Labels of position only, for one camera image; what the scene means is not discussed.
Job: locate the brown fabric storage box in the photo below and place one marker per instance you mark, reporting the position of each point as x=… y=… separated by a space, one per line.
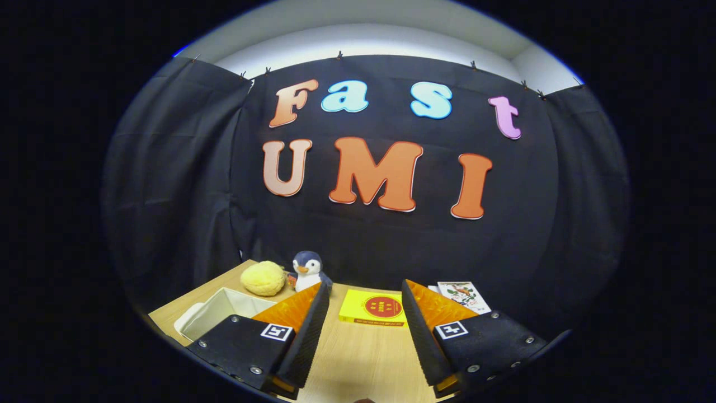
x=224 y=308

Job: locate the white illustrated cover book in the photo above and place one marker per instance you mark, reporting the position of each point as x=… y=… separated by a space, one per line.
x=464 y=296

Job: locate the yellow book with red circle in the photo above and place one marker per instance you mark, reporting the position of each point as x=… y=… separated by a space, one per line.
x=358 y=308

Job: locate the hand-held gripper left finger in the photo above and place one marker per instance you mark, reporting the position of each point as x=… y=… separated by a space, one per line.
x=307 y=341

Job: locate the penguin plush toy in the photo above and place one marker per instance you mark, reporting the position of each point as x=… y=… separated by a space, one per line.
x=307 y=271

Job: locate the yellow bread plush toy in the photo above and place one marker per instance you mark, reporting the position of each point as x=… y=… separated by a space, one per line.
x=263 y=278

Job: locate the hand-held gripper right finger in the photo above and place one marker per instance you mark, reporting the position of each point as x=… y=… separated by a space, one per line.
x=422 y=341

